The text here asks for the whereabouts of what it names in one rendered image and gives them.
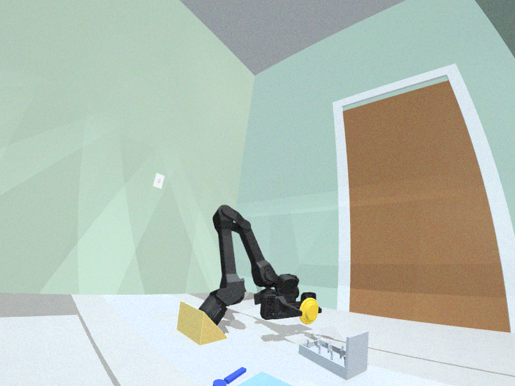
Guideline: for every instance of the grey dish rack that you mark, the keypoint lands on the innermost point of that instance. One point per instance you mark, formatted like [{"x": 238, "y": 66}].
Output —
[{"x": 344, "y": 363}]

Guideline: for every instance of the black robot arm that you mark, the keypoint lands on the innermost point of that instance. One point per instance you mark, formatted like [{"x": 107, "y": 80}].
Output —
[{"x": 232, "y": 289}]

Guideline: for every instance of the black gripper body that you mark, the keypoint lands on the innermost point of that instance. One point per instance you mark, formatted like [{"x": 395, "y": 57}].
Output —
[{"x": 267, "y": 302}]

